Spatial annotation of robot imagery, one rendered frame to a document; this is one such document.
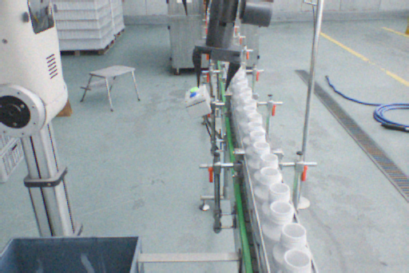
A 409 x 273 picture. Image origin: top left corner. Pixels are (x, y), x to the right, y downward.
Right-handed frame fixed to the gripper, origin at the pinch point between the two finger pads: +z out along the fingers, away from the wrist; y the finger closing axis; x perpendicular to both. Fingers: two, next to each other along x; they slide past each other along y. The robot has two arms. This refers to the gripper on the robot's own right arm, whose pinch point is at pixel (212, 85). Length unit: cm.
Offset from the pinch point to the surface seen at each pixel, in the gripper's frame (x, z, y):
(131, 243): -11.0, 38.8, -14.5
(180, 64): 470, 114, -22
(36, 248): -11, 43, -37
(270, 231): -31.3, 14.6, 11.3
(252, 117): 13.0, 11.6, 13.2
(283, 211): -28.7, 12.3, 13.7
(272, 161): -14.0, 10.4, 13.9
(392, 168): 179, 104, 166
